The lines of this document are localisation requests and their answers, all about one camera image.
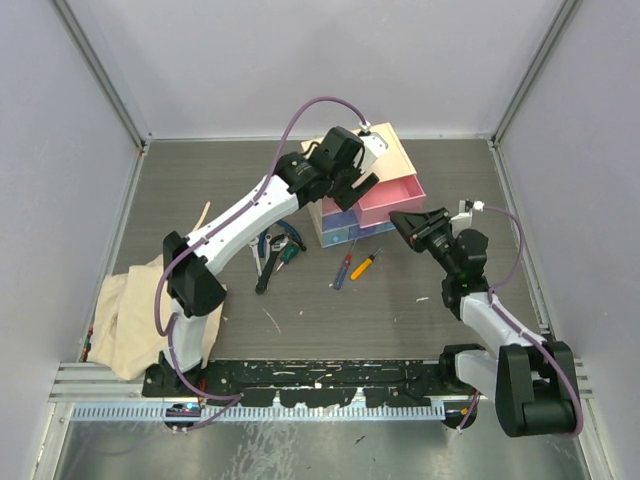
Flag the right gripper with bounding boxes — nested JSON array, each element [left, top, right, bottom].
[[388, 208, 459, 278]]

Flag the large pink drawer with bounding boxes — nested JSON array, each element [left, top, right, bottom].
[[353, 175, 426, 227]]

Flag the cream drawer cabinet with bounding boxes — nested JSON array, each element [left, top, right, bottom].
[[308, 123, 418, 247]]

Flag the black adjustable wrench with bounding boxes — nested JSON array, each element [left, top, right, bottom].
[[255, 234, 289, 295]]

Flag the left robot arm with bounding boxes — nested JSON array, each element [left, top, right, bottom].
[[160, 127, 388, 396]]

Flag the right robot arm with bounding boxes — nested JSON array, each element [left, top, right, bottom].
[[390, 202, 584, 438]]

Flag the wide purple drawer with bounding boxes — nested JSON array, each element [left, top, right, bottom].
[[320, 210, 394, 237]]

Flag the small purple drawer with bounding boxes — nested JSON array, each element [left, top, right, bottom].
[[348, 226, 363, 240]]

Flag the left light blue drawer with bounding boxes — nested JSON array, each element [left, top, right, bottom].
[[321, 229, 349, 248]]

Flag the silver open end wrench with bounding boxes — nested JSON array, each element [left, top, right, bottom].
[[248, 237, 262, 277]]

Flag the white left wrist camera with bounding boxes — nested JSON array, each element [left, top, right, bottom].
[[358, 124, 389, 171]]

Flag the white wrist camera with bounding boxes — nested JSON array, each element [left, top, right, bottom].
[[451, 199, 485, 230], [358, 124, 389, 171]]

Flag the orange handled screwdriver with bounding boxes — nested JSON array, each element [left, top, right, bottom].
[[350, 248, 382, 281]]

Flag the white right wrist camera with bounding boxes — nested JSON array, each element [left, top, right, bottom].
[[451, 199, 485, 230]]

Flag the red blue handled screwdriver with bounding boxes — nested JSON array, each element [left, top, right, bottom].
[[333, 240, 357, 290]]

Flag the blue handled pliers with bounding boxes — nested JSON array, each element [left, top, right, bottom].
[[258, 220, 307, 271]]

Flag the green handled screwdriver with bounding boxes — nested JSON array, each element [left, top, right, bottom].
[[276, 242, 301, 271]]

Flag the slotted cable duct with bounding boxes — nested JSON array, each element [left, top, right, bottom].
[[70, 401, 446, 423]]

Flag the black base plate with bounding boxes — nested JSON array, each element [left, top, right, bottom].
[[142, 357, 481, 409]]

